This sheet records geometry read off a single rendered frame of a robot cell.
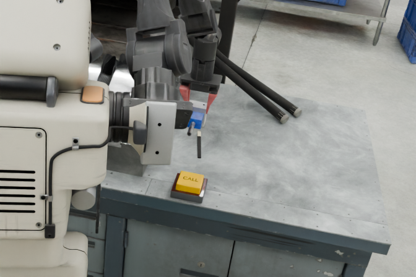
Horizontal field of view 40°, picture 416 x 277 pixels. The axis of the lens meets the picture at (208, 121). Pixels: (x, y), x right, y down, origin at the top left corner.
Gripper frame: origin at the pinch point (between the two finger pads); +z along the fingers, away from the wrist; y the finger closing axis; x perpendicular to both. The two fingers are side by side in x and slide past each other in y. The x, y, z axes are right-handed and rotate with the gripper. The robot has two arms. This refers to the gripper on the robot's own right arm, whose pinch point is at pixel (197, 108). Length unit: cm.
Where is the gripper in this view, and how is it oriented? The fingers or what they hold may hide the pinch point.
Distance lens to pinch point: 148.3
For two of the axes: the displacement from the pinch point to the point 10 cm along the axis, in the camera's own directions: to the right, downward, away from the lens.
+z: -1.2, 8.7, 4.8
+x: -1.5, 4.6, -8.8
